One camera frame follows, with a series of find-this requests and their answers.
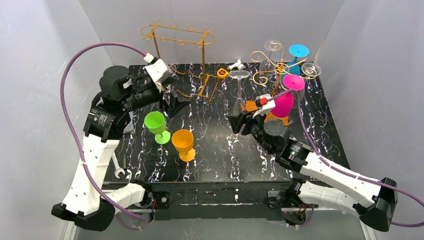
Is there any blue plastic wine glass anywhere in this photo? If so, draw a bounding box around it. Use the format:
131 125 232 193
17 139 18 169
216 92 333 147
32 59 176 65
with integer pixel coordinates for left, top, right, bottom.
281 44 310 79

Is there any silver wrench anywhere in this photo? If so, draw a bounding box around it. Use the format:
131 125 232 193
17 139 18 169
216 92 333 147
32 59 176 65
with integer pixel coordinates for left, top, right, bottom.
111 152 126 179

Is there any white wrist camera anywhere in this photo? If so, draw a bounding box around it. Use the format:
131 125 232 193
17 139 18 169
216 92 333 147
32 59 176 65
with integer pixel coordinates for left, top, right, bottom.
252 93 276 118
143 52 172 93

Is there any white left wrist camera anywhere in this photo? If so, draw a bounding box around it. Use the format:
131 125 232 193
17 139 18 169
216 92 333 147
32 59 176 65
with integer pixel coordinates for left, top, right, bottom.
143 52 172 93

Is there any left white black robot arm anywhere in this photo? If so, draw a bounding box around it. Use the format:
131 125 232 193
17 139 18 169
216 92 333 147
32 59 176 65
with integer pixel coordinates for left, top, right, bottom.
51 61 189 232

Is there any black bit strip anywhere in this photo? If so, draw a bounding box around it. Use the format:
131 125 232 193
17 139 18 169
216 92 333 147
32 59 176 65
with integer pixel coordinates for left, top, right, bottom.
122 153 131 169

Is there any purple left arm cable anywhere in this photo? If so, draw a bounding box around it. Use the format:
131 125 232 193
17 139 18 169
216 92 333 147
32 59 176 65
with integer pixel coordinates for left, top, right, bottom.
59 42 150 231

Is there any green plastic wine glass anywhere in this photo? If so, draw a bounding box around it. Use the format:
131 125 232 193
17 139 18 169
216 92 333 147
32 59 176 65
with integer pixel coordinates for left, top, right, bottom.
144 111 171 145

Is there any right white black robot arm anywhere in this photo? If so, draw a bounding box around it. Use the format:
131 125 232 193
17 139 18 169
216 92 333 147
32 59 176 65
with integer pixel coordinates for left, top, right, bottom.
227 111 398 232

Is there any clear wine glass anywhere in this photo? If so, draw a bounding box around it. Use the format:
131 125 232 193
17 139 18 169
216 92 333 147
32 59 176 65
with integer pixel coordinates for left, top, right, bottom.
259 39 282 79
229 70 251 116
296 62 322 100

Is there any yellow tape measure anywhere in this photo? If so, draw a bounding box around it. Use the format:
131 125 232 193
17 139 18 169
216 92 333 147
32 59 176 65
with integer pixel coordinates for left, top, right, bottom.
216 67 229 80

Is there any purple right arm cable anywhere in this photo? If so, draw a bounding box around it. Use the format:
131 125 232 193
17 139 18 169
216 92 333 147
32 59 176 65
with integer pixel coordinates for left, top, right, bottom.
268 88 424 228

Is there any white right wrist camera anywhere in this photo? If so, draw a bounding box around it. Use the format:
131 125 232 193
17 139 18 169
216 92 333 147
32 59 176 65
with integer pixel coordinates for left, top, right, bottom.
252 93 276 118

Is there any white pipe fitting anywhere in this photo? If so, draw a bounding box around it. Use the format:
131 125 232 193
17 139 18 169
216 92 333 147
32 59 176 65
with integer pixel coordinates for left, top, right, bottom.
226 59 246 72

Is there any gold rectangular hanging rack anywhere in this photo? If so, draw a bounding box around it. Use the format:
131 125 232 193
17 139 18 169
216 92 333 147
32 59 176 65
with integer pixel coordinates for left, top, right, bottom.
140 19 217 100

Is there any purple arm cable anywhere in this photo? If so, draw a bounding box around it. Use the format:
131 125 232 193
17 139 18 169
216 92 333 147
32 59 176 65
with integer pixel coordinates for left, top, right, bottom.
59 42 150 231
268 88 424 228

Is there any magenta plastic wine glass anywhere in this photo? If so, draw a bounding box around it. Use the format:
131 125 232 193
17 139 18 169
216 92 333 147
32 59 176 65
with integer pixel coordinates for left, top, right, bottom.
270 74 305 118

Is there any orange plastic wine glass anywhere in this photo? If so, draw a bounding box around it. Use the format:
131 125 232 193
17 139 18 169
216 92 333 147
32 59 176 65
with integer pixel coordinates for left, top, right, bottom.
171 129 196 162

